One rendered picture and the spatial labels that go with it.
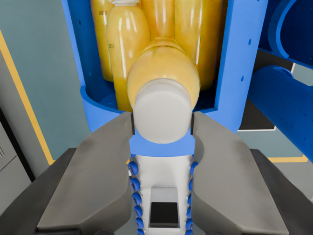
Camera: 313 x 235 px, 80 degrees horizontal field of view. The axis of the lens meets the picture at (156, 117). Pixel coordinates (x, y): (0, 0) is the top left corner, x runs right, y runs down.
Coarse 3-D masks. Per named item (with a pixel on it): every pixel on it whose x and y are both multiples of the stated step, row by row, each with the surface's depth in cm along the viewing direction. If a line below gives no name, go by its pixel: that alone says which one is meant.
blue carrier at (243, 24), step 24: (72, 0) 28; (240, 0) 18; (264, 0) 20; (72, 24) 28; (240, 24) 19; (96, 48) 36; (240, 48) 21; (96, 72) 37; (240, 72) 22; (96, 96) 38; (216, 96) 23; (240, 96) 25; (96, 120) 26; (216, 120) 24; (240, 120) 29; (144, 144) 24; (168, 144) 24; (192, 144) 24
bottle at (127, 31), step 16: (128, 0) 26; (112, 16) 26; (128, 16) 26; (144, 16) 28; (112, 32) 27; (128, 32) 26; (144, 32) 27; (112, 48) 28; (128, 48) 27; (112, 64) 30; (128, 64) 28
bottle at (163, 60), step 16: (144, 48) 21; (160, 48) 16; (176, 48) 17; (144, 64) 15; (160, 64) 14; (176, 64) 14; (192, 64) 16; (128, 80) 16; (144, 80) 14; (160, 80) 13; (176, 80) 14; (192, 80) 15; (128, 96) 16; (192, 96) 15
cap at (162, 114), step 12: (156, 84) 13; (168, 84) 12; (144, 96) 11; (156, 96) 11; (168, 96) 11; (180, 96) 11; (144, 108) 12; (156, 108) 12; (168, 108) 12; (180, 108) 12; (144, 120) 12; (156, 120) 12; (168, 120) 12; (180, 120) 12; (144, 132) 12; (156, 132) 12; (168, 132) 12; (180, 132) 12
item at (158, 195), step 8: (152, 192) 69; (160, 192) 69; (168, 192) 69; (176, 192) 69; (152, 200) 66; (160, 200) 66; (168, 200) 66; (176, 200) 66; (152, 208) 62; (160, 208) 62; (168, 208) 62; (176, 208) 62; (152, 216) 59; (160, 216) 59; (168, 216) 59; (176, 216) 59; (152, 224) 58; (160, 224) 58; (168, 224) 58; (176, 224) 58; (160, 232) 59; (168, 232) 59; (176, 232) 59
